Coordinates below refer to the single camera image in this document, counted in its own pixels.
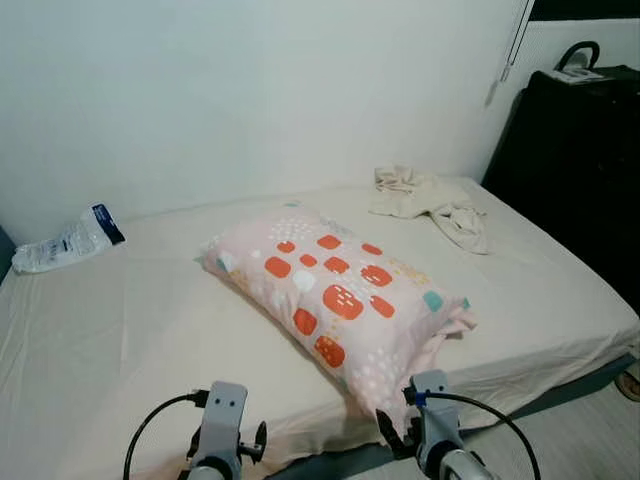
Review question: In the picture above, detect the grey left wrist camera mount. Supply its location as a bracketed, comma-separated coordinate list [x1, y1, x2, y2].
[196, 381, 249, 473]

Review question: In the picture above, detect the black cabinet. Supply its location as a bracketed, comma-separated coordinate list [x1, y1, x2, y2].
[482, 65, 640, 309]

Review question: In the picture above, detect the flat white item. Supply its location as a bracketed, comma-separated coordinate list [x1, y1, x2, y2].
[553, 67, 606, 85]

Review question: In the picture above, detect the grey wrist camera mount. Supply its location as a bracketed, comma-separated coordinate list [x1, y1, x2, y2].
[196, 381, 249, 473]
[405, 370, 463, 471]

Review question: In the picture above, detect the crumpled beige cloth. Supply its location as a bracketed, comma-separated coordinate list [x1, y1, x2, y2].
[368, 165, 491, 255]

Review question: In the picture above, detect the brown round wheel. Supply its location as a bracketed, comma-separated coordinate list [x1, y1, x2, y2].
[615, 370, 640, 403]

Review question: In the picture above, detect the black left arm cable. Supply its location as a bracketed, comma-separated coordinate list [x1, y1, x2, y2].
[123, 390, 209, 480]

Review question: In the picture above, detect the black arched handle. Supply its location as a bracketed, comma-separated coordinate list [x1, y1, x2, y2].
[556, 41, 601, 71]

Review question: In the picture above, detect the pink patterned pillow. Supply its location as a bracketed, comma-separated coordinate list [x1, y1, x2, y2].
[200, 205, 479, 426]

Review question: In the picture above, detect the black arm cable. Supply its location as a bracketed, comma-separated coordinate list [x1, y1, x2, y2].
[403, 388, 541, 480]
[123, 390, 209, 480]

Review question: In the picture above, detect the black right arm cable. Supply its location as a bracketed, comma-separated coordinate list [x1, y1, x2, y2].
[403, 388, 541, 480]

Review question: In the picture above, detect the clear plastic bag blue label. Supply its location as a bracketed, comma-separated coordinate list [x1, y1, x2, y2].
[12, 203, 127, 275]

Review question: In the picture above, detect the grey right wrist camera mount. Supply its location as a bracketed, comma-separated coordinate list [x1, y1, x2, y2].
[405, 370, 463, 471]

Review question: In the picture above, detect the white blind cord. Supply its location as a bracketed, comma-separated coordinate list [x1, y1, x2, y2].
[500, 0, 531, 83]

